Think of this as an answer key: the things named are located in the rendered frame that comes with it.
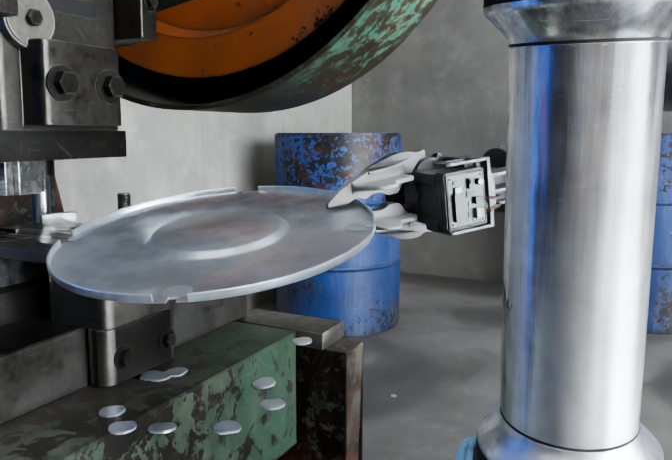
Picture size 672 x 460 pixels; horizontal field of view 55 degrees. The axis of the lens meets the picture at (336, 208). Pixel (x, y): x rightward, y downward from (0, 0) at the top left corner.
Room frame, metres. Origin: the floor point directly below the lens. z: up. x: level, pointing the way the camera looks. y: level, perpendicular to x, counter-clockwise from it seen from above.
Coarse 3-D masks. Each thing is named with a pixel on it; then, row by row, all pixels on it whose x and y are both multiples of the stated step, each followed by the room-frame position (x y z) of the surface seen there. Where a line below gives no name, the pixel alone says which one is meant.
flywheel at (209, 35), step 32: (192, 0) 1.05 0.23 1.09; (224, 0) 1.02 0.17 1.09; (256, 0) 1.00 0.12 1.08; (288, 0) 0.93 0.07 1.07; (320, 0) 0.91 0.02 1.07; (352, 0) 0.90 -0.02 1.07; (160, 32) 1.04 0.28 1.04; (192, 32) 1.04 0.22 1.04; (224, 32) 0.99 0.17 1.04; (256, 32) 0.95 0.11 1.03; (288, 32) 0.93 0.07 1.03; (320, 32) 0.93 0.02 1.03; (160, 64) 1.04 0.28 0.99; (192, 64) 1.01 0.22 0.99; (224, 64) 0.98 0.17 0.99; (256, 64) 0.96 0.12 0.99; (288, 64) 1.00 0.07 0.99
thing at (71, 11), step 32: (32, 0) 0.62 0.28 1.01; (64, 0) 0.67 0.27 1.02; (96, 0) 0.71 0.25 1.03; (0, 32) 0.60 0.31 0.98; (32, 32) 0.62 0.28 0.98; (64, 32) 0.67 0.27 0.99; (96, 32) 0.71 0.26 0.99; (0, 64) 0.60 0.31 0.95; (32, 64) 0.61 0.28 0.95; (64, 64) 0.63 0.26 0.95; (96, 64) 0.67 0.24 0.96; (0, 96) 0.60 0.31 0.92; (32, 96) 0.62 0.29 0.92; (64, 96) 0.63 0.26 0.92; (96, 96) 0.66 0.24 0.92; (0, 128) 0.60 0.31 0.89; (32, 128) 0.63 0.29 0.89; (64, 128) 0.66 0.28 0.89; (96, 128) 0.70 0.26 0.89
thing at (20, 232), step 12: (0, 228) 0.73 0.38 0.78; (12, 228) 0.72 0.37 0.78; (24, 228) 0.72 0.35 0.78; (36, 228) 0.72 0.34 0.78; (48, 228) 0.72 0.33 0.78; (60, 228) 0.72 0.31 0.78; (72, 228) 0.72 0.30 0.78; (0, 240) 0.64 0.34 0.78; (12, 240) 0.64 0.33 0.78; (0, 264) 0.63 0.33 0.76; (12, 264) 0.64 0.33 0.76; (24, 264) 0.65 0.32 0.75; (36, 264) 0.67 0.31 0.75; (0, 276) 0.63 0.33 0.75; (12, 276) 0.64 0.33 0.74; (24, 276) 0.65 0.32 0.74; (36, 276) 0.67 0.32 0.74
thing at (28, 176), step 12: (0, 168) 0.68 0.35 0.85; (12, 168) 0.68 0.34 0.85; (24, 168) 0.69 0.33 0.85; (36, 168) 0.70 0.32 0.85; (0, 180) 0.68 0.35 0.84; (12, 180) 0.68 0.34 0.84; (24, 180) 0.69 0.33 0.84; (36, 180) 0.70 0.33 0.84; (0, 192) 0.68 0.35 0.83; (12, 192) 0.68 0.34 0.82; (24, 192) 0.69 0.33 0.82; (36, 192) 0.70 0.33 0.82
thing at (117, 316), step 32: (0, 256) 0.61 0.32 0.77; (32, 256) 0.59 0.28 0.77; (64, 288) 0.60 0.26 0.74; (64, 320) 0.60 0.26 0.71; (96, 320) 0.58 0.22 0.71; (128, 320) 0.60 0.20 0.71; (160, 320) 0.64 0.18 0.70; (96, 352) 0.58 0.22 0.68; (128, 352) 0.59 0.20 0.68; (160, 352) 0.64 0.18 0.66; (96, 384) 0.59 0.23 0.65
